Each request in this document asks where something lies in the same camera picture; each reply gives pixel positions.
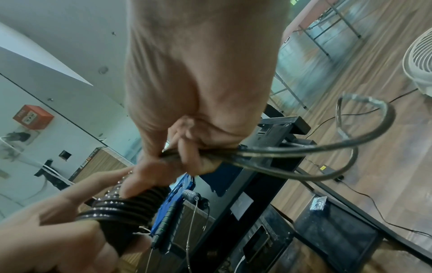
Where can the person's right hand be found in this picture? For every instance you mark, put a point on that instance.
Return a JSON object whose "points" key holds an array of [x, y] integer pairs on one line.
{"points": [[202, 66]]}

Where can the person's left hand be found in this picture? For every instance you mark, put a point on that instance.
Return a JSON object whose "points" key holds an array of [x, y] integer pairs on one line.
{"points": [[44, 240]]}

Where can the blue bin lid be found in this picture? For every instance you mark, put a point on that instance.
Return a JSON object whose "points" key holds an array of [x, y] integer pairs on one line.
{"points": [[180, 186]]}

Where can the red alarm box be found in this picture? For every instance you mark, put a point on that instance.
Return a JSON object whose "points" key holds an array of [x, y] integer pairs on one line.
{"points": [[32, 116]]}

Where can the white socket with plug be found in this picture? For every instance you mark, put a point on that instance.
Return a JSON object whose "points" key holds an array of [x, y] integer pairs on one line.
{"points": [[18, 136]]}

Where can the white folding table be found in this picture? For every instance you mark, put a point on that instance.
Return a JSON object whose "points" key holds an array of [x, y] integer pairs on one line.
{"points": [[305, 21]]}

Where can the black glossy low table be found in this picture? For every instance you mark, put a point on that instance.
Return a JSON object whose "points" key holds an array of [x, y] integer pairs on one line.
{"points": [[260, 192]]}

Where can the blue black power adapter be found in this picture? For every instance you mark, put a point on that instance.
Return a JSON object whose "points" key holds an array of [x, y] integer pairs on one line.
{"points": [[329, 169]]}

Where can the crumpled white wrapper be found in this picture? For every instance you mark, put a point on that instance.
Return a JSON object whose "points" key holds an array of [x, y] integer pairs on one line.
{"points": [[319, 204]]}

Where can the white floor fan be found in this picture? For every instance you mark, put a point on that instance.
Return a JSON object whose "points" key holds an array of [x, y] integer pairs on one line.
{"points": [[420, 61]]}

